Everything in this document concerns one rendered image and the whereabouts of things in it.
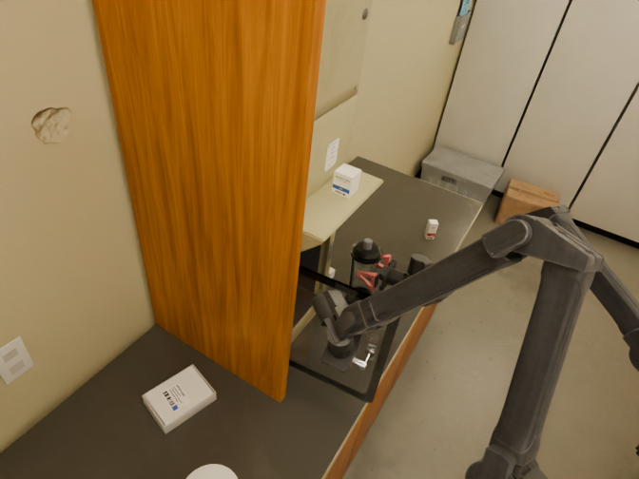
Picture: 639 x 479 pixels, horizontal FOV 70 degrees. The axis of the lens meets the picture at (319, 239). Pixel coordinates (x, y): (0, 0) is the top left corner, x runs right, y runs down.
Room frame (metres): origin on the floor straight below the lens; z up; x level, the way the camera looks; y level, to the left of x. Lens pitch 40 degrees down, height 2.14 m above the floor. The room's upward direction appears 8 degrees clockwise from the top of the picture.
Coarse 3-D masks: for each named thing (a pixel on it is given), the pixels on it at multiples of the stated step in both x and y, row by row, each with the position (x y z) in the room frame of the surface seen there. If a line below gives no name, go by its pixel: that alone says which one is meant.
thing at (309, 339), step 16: (304, 272) 0.79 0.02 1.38; (304, 288) 0.79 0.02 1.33; (320, 288) 0.77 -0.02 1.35; (336, 288) 0.76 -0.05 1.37; (352, 288) 0.75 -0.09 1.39; (304, 304) 0.79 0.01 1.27; (304, 320) 0.78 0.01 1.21; (304, 336) 0.78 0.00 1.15; (320, 336) 0.77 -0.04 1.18; (368, 336) 0.72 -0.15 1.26; (384, 336) 0.71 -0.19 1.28; (304, 352) 0.78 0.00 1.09; (320, 352) 0.76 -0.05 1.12; (384, 352) 0.71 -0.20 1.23; (304, 368) 0.78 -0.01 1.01; (320, 368) 0.76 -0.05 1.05; (352, 368) 0.73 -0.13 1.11; (368, 368) 0.72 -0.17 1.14; (336, 384) 0.74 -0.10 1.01; (352, 384) 0.73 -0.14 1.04; (368, 384) 0.71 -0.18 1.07; (368, 400) 0.71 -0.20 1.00
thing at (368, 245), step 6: (366, 240) 1.15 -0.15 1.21; (372, 240) 1.15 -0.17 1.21; (354, 246) 1.17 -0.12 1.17; (360, 246) 1.16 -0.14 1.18; (366, 246) 1.14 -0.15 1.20; (372, 246) 1.16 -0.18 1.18; (354, 252) 1.14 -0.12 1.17; (360, 252) 1.12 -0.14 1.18; (366, 252) 1.13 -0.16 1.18; (372, 252) 1.13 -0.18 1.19; (378, 252) 1.14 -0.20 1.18; (360, 258) 1.11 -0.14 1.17; (366, 258) 1.11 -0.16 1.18; (372, 258) 1.11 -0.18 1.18
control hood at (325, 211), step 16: (368, 176) 1.06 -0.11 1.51; (320, 192) 0.95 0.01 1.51; (368, 192) 0.98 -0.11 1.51; (320, 208) 0.88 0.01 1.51; (336, 208) 0.89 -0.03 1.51; (352, 208) 0.90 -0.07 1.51; (304, 224) 0.81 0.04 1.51; (320, 224) 0.82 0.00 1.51; (336, 224) 0.83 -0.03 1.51; (304, 240) 0.78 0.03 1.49; (320, 240) 0.76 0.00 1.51
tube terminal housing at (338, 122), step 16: (352, 96) 1.08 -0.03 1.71; (336, 112) 1.00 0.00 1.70; (352, 112) 1.08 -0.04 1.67; (320, 128) 0.94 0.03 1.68; (336, 128) 1.01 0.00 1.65; (320, 144) 0.95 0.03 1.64; (320, 160) 0.96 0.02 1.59; (320, 176) 0.97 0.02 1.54; (320, 256) 1.09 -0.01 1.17; (320, 272) 1.11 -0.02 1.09
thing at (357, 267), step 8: (352, 248) 1.16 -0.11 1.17; (360, 264) 1.11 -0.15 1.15; (368, 264) 1.11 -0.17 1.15; (376, 264) 1.12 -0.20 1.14; (376, 272) 1.12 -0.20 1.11; (352, 280) 1.12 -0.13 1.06; (360, 280) 1.10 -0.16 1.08; (368, 280) 1.10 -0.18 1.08; (360, 288) 1.10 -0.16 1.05; (368, 288) 1.10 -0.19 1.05
